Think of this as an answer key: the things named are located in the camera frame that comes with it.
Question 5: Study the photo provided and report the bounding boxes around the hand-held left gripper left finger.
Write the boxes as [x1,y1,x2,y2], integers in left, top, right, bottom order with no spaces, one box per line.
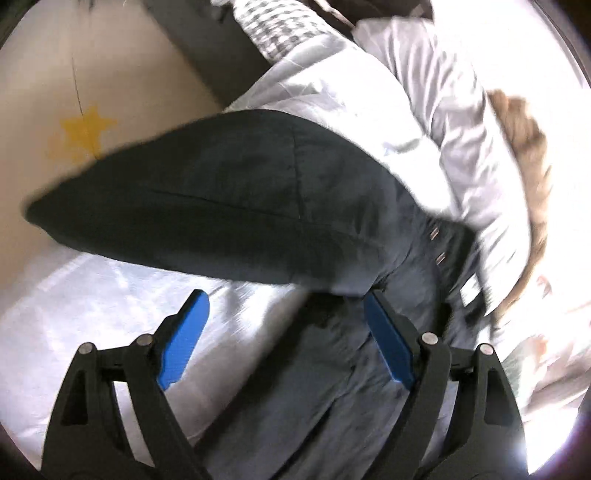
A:
[34,290,213,480]

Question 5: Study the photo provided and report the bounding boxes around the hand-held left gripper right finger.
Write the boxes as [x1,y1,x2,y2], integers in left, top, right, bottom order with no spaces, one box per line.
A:
[364,290,528,480]

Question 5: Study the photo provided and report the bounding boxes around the black jacket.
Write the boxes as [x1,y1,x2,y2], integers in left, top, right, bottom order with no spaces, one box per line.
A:
[25,109,490,480]

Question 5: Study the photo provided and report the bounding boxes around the light striped bed sheet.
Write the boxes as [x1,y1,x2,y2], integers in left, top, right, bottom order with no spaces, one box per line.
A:
[0,34,462,467]

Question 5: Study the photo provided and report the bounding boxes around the white printed pillow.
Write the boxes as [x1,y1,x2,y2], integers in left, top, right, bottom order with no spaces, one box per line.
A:
[501,258,591,416]

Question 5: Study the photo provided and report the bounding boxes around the grey pillow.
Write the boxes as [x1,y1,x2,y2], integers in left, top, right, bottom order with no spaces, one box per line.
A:
[353,17,534,319]

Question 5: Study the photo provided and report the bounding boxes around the yellow star sticker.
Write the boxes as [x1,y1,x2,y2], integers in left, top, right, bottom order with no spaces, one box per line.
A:
[46,105,118,163]

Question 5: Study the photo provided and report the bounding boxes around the tan fleece blanket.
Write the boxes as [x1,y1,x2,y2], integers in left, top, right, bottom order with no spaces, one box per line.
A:
[485,89,555,326]

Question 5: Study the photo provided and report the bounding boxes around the checkered cloth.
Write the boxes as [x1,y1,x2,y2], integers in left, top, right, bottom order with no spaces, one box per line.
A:
[232,0,335,63]

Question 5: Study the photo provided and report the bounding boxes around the dark grey bed frame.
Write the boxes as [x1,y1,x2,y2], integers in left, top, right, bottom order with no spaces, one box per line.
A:
[141,0,264,112]

